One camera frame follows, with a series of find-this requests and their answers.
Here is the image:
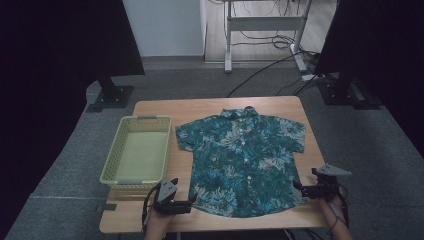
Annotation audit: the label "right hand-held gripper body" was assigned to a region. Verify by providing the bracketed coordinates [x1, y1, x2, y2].
[311, 162, 353, 202]

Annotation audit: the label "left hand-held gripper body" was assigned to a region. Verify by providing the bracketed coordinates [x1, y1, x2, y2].
[151, 177, 194, 216]

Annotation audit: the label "teal floral short-sleeve shirt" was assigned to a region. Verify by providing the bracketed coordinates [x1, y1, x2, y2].
[175, 106, 308, 219]

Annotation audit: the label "person's left hand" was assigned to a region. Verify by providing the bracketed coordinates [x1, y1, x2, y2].
[145, 205, 177, 232]

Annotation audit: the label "person's right hand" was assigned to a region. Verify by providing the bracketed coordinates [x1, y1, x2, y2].
[318, 194, 347, 219]

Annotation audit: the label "light green plastic basket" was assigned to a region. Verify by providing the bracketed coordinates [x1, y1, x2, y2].
[99, 114, 173, 191]

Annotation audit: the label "black stand base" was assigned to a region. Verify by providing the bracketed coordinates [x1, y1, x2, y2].
[85, 75, 135, 114]
[317, 74, 383, 111]

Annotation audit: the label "black curtain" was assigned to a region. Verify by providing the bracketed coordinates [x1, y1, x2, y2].
[313, 0, 424, 151]
[0, 0, 146, 234]

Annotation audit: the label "left hand-held gripper black cable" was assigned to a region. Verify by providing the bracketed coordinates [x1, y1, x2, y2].
[141, 183, 162, 234]

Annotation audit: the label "hand-held gripper black cable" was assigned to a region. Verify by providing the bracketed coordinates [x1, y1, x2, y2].
[329, 186, 352, 232]
[141, 183, 162, 234]

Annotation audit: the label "right hand-held gripper black cable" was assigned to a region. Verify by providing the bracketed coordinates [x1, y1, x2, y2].
[329, 186, 352, 232]

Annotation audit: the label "black table edge bracket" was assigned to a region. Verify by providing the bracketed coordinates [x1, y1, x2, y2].
[96, 202, 118, 213]

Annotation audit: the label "long black floor cable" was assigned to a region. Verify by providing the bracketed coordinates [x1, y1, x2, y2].
[226, 49, 303, 99]

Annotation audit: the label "tangled cables under desk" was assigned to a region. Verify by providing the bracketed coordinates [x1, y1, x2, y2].
[229, 28, 298, 50]

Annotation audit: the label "white metal desk frame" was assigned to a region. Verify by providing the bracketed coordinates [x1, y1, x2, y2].
[222, 0, 314, 74]

